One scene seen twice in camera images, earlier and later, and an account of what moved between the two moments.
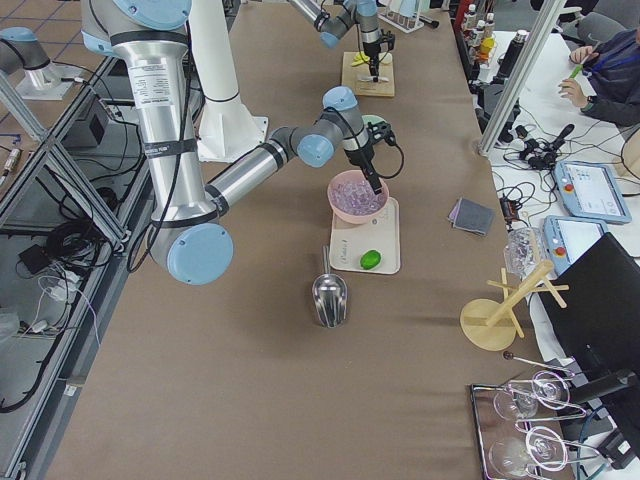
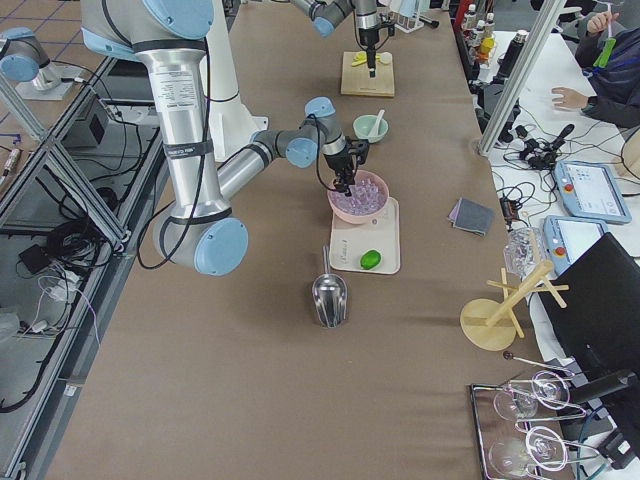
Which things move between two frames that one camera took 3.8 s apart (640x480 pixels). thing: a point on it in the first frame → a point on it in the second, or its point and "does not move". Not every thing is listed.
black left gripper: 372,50 does not move
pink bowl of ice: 352,198 does not move
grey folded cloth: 470,216 does not move
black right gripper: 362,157 → 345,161
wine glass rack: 510,450 does not move
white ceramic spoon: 371,79 → 374,130
